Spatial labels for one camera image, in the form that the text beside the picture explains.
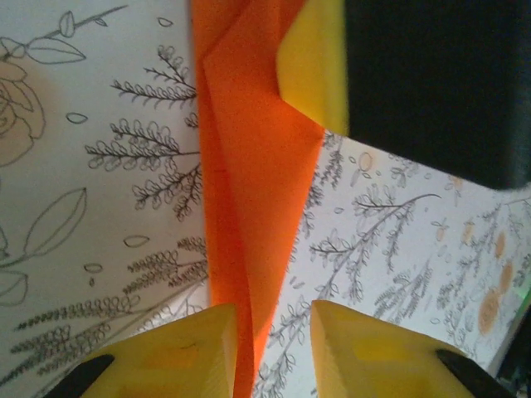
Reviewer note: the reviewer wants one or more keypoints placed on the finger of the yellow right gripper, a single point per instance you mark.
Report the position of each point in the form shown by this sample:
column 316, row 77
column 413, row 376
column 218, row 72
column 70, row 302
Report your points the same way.
column 315, row 70

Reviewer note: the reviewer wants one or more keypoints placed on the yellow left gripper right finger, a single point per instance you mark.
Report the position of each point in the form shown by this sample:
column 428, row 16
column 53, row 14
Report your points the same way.
column 373, row 365

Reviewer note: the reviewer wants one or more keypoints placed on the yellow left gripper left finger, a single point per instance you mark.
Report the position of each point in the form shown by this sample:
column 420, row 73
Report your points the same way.
column 174, row 360

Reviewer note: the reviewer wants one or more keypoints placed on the orange paper sheet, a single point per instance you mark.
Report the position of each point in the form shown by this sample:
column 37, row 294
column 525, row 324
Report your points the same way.
column 257, row 166

